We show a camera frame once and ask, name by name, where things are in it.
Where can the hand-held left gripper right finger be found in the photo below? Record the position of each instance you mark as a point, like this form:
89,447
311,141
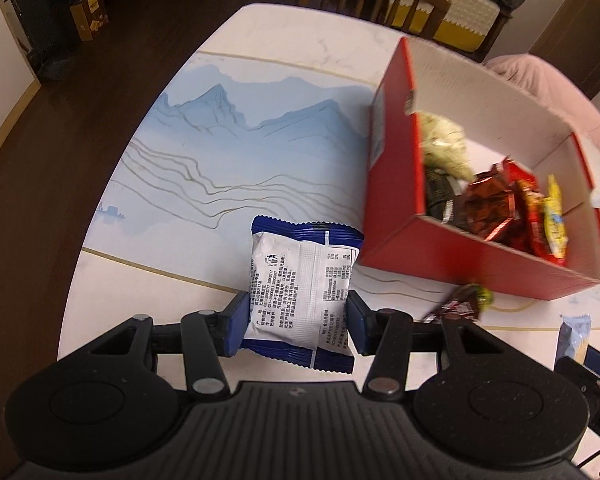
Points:
358,325

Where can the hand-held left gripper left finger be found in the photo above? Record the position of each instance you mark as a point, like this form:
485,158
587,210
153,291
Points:
234,325

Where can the light blue snack packet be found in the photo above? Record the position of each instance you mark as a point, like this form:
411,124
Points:
572,335

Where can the blue and white snack packet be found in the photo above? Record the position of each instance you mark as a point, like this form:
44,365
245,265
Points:
300,285

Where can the yellow snack packet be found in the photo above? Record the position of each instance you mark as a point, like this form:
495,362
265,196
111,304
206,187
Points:
555,220

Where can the black snack packet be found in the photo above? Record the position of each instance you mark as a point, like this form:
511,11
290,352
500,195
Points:
440,200

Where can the red snack packet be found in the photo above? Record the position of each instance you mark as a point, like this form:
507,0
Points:
530,225

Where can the red and white cardboard box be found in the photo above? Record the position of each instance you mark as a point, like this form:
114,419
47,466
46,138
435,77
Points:
395,160

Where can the cream pale green snack packet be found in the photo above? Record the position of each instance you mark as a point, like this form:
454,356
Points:
445,145

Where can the dark brown candy packet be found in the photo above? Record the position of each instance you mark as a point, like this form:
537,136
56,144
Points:
460,305

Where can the brown foil snack packet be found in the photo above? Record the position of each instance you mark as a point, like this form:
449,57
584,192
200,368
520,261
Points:
487,205

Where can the sofa with cream cover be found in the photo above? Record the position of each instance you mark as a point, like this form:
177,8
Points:
472,12

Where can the white cabinet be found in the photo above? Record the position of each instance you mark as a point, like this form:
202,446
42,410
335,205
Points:
0,60

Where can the black cabinet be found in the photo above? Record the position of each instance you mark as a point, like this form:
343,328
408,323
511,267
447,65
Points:
45,10

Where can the wooden door frame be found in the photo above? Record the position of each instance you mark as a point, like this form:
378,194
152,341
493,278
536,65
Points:
575,20

